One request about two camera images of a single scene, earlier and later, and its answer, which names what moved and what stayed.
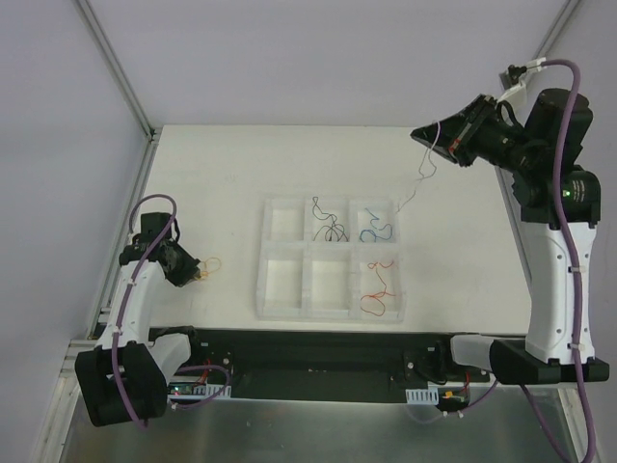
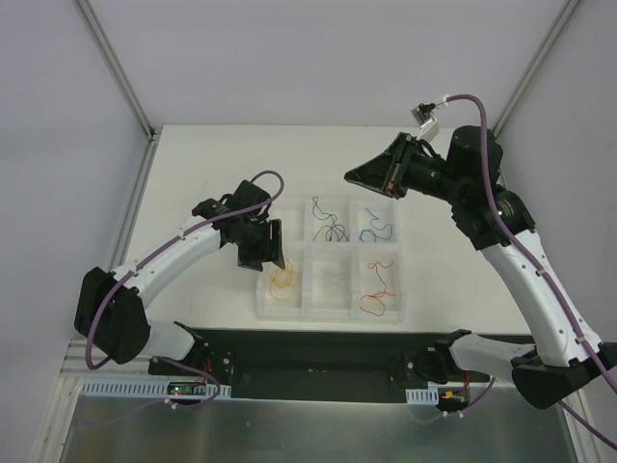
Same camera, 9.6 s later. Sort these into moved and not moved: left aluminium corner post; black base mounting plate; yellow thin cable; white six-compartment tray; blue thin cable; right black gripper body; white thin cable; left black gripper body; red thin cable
Moved: yellow thin cable; left black gripper body; right black gripper body; white thin cable
Not moved: left aluminium corner post; white six-compartment tray; black base mounting plate; blue thin cable; red thin cable
